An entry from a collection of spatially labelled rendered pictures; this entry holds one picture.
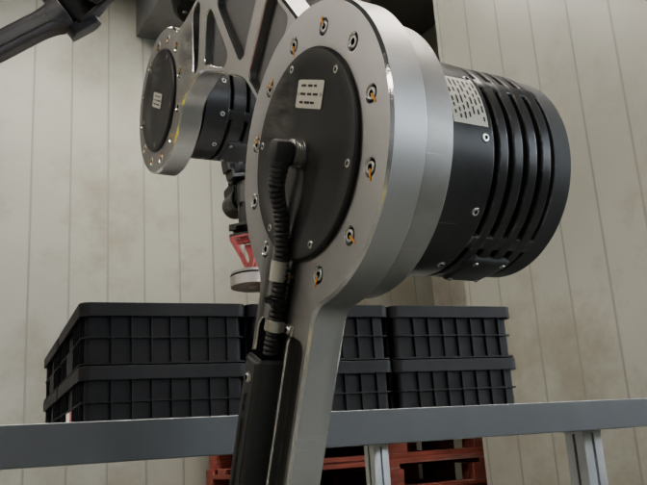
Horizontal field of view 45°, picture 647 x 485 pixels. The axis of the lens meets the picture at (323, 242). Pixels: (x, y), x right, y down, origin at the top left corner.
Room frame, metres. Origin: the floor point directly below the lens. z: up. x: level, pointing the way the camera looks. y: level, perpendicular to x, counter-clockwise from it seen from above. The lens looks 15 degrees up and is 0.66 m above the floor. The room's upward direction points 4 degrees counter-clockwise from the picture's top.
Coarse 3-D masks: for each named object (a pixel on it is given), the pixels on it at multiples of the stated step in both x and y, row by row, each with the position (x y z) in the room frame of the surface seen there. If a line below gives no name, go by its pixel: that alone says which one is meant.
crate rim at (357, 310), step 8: (248, 304) 1.46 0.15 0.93; (256, 304) 1.46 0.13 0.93; (248, 312) 1.46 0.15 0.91; (256, 312) 1.45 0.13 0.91; (352, 312) 1.54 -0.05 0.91; (360, 312) 1.54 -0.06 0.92; (368, 312) 1.55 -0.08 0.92; (376, 312) 1.56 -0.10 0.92; (384, 312) 1.57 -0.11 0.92; (240, 320) 1.49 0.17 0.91
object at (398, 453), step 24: (216, 456) 4.09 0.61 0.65; (336, 456) 4.03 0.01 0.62; (360, 456) 3.69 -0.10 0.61; (408, 456) 3.82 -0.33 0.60; (432, 456) 3.87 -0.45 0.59; (456, 456) 3.94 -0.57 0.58; (480, 456) 4.01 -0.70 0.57; (216, 480) 4.10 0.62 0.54; (336, 480) 4.09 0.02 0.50; (360, 480) 4.09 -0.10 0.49; (408, 480) 4.29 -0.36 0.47; (432, 480) 4.29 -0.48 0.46; (456, 480) 3.96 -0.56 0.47; (480, 480) 4.00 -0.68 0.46
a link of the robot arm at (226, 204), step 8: (224, 168) 1.63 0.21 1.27; (232, 168) 1.62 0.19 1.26; (232, 176) 1.62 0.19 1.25; (240, 176) 1.63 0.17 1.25; (232, 184) 1.68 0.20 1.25; (224, 192) 1.72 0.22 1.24; (232, 192) 1.68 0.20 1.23; (224, 200) 1.72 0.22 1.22; (232, 200) 1.68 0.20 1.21; (224, 208) 1.72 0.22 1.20; (232, 208) 1.69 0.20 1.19; (232, 216) 1.72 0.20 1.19
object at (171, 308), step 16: (80, 304) 1.34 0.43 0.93; (96, 304) 1.34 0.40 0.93; (112, 304) 1.35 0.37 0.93; (128, 304) 1.36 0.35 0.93; (144, 304) 1.37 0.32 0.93; (160, 304) 1.38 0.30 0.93; (176, 304) 1.39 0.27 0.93; (192, 304) 1.40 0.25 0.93; (208, 304) 1.42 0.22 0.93; (224, 304) 1.43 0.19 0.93; (240, 304) 1.44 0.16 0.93; (64, 336) 1.57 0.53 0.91
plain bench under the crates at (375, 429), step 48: (0, 432) 0.74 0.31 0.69; (48, 432) 0.76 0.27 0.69; (96, 432) 0.78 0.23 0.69; (144, 432) 0.81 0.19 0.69; (192, 432) 0.83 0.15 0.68; (336, 432) 0.92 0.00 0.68; (384, 432) 0.95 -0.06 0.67; (432, 432) 0.98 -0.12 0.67; (480, 432) 1.02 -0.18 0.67; (528, 432) 1.06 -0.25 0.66; (576, 432) 1.91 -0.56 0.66; (384, 480) 2.71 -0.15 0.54; (576, 480) 1.93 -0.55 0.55
